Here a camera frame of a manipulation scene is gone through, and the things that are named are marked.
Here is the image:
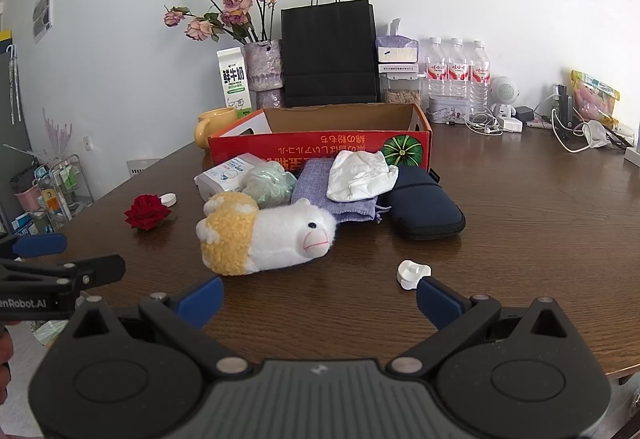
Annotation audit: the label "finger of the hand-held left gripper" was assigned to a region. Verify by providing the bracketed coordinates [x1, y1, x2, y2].
[0, 233, 68, 261]
[0, 254, 127, 300]

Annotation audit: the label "white printed tin box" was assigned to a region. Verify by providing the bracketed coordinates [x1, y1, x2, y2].
[427, 94, 473, 124]

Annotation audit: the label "purple tissue pack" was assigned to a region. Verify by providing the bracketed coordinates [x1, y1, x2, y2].
[375, 18, 421, 65]

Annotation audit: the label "yellow snack bag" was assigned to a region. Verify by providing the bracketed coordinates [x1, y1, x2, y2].
[570, 69, 621, 127]

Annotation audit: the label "wall poster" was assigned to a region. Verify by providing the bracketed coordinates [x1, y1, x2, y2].
[32, 0, 54, 45]

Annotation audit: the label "white wired earphones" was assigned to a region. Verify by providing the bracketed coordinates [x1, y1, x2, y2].
[465, 112, 506, 136]

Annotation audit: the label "navy zip pouch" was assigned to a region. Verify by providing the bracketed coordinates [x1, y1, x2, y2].
[376, 166, 467, 241]

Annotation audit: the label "yellow mug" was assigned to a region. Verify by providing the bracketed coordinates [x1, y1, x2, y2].
[194, 107, 240, 150]

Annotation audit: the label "white charging cable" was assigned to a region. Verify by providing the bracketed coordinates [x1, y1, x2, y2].
[534, 94, 593, 154]

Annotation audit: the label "plastic bag with green mesh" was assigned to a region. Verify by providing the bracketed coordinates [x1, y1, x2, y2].
[242, 164, 299, 209]

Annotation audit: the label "white round robot toy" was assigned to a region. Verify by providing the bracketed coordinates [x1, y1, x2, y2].
[489, 76, 523, 120]

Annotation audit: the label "white cloth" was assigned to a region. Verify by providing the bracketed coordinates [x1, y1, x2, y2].
[326, 150, 400, 202]

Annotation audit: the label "black phone stand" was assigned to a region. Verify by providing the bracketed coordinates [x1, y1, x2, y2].
[554, 84, 574, 130]

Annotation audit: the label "white slatted crate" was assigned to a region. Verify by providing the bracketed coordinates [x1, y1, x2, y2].
[126, 159, 162, 178]

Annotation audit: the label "black paper bag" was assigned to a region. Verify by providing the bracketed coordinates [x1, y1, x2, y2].
[280, 0, 379, 109]

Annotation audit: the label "clear container of seeds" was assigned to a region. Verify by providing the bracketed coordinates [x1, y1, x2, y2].
[378, 63, 423, 106]

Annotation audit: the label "hanging white strap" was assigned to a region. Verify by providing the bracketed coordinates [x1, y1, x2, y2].
[6, 44, 22, 125]

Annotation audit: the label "clear labelled plastic bottle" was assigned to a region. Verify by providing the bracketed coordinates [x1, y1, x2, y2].
[194, 153, 266, 200]

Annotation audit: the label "purple linen drawstring pouch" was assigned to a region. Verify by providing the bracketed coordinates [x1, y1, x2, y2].
[291, 160, 386, 225]

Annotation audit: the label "wire storage cart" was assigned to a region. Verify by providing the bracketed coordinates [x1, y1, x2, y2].
[10, 154, 95, 235]

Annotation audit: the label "white green milk carton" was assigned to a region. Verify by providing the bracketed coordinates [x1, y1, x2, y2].
[216, 46, 252, 112]

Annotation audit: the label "red fabric rose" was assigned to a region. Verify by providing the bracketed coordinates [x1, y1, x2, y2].
[124, 194, 172, 232]

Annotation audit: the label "dried lavender sprigs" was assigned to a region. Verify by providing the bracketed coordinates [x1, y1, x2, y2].
[41, 108, 75, 160]

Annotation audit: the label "white yellow alpaca plush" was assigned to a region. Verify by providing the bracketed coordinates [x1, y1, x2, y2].
[195, 192, 338, 277]

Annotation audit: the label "white ridged plastic cap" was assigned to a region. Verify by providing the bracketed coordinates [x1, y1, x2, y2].
[397, 259, 432, 290]

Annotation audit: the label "dark cabinet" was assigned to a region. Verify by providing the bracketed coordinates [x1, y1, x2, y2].
[0, 39, 38, 220]

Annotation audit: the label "red cardboard box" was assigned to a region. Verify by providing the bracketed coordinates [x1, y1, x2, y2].
[207, 102, 433, 172]

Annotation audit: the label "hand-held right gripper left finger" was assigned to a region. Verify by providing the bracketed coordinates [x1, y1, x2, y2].
[69, 275, 253, 377]

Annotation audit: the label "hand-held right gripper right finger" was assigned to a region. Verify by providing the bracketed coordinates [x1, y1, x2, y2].
[387, 276, 571, 377]

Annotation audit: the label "purple textured vase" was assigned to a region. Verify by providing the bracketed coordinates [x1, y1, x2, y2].
[243, 39, 286, 109]

